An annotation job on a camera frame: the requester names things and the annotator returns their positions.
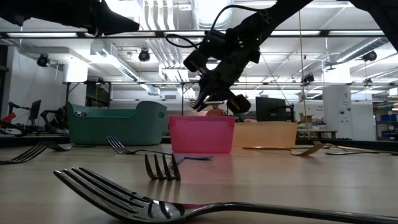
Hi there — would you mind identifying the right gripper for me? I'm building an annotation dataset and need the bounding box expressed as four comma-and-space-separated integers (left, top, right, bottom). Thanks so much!
183, 46, 261, 114

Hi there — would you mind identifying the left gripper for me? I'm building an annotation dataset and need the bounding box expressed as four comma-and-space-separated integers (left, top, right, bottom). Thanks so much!
71, 0, 140, 35

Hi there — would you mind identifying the black fork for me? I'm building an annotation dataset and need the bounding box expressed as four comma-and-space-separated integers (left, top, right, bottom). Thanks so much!
325, 150, 398, 156

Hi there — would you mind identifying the pink plastic bin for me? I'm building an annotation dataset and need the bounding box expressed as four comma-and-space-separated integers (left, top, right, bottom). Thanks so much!
169, 115, 236, 155

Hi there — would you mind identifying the black overhead light bar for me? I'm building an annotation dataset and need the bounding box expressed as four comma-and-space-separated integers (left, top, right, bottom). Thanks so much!
0, 30, 386, 39

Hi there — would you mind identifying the large black monitor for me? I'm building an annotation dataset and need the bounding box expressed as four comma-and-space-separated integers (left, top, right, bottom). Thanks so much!
255, 96, 295, 123

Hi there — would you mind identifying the white hanging box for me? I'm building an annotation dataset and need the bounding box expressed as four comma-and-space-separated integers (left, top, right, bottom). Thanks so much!
63, 60, 89, 83

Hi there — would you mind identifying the orange plastic bin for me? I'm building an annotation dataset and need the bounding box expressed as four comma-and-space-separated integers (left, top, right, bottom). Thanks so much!
232, 121, 299, 149

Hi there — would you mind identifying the teal plastic bin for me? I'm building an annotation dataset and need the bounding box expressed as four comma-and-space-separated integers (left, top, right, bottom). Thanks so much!
66, 100, 168, 147

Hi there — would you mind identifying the background work table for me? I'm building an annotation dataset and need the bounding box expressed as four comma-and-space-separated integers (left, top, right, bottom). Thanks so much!
297, 124, 339, 140

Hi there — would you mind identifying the small black monitor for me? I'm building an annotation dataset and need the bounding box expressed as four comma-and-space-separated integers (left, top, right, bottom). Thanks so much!
28, 99, 42, 122

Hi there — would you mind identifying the white pillar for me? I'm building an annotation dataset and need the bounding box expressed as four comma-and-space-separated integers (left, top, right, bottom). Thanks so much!
322, 85, 353, 141

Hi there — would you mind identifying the wooden chopstick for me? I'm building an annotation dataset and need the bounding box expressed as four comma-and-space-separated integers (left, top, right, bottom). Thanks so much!
329, 144, 376, 153

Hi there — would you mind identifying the shelf with blue bins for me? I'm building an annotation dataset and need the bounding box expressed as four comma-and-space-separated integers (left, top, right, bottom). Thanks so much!
372, 101, 398, 141

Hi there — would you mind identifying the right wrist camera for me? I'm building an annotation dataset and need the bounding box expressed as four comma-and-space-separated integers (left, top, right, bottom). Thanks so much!
198, 29, 231, 60

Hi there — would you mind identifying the black right camera cable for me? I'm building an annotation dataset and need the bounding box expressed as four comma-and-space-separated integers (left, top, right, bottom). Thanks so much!
165, 4, 265, 49

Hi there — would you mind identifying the silver ceiling duct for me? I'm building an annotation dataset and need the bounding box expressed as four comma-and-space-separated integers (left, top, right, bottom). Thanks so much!
190, 0, 234, 63

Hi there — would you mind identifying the thin hanging cord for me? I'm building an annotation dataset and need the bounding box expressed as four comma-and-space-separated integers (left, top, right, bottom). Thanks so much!
297, 9, 311, 139

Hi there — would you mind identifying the blue-handled fork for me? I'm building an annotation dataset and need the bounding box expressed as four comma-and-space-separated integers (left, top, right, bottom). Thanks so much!
144, 154, 214, 182

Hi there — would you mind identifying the black aluminium table frame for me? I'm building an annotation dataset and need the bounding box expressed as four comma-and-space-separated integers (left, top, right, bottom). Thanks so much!
0, 136, 398, 152

